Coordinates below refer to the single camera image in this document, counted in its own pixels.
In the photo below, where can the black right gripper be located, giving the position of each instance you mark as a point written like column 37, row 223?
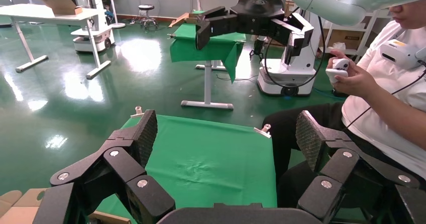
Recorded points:
column 259, row 6

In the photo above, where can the seated operator in white shirt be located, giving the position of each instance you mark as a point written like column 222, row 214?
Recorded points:
column 379, row 139

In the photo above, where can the silver binder clip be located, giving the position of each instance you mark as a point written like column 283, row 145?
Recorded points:
column 263, row 132
column 138, row 110

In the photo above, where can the white handheld controller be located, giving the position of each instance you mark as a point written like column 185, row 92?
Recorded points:
column 334, row 74

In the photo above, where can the white plastic bag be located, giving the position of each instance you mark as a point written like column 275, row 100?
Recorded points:
column 337, row 46

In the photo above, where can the green cloth on neighbour table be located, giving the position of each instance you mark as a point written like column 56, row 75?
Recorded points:
column 206, row 49

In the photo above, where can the open brown cardboard box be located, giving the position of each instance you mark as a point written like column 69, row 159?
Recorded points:
column 20, row 212

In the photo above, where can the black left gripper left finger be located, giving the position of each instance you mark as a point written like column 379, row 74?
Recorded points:
column 146, row 139

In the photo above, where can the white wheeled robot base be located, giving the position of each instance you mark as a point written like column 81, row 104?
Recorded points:
column 293, row 72

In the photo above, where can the white storage shelf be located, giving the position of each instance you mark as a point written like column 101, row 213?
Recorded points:
column 372, row 19

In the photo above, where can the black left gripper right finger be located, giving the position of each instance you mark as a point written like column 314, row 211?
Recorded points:
column 309, row 139

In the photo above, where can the black gripper of neighbour robot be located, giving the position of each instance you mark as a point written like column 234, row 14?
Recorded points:
column 257, row 49

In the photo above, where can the green tablecloth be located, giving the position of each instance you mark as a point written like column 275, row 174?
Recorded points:
column 206, row 162

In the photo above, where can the flat cardboard pieces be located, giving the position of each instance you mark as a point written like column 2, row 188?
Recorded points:
column 181, row 19

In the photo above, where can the white neighbour table stand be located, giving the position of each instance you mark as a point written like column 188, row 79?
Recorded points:
column 208, row 82

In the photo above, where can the white long table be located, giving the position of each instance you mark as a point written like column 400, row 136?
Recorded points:
column 43, row 13

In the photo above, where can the white headset device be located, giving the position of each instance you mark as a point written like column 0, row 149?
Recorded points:
column 396, row 54

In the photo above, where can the grey cabinet row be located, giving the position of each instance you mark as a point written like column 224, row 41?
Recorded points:
column 166, row 3

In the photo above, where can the white low robot base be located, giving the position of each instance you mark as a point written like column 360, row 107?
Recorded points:
column 90, row 41

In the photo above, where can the brown cardboard box on table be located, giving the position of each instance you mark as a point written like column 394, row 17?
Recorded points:
column 61, row 4

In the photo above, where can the operator forearm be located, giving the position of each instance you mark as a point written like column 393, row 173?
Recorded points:
column 399, row 112

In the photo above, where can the brown carton in shelf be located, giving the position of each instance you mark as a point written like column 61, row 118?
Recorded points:
column 349, row 37

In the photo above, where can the operator hand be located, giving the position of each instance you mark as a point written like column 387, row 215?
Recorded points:
column 359, row 81

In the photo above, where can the black round stool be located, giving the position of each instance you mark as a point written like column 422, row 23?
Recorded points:
column 146, row 7

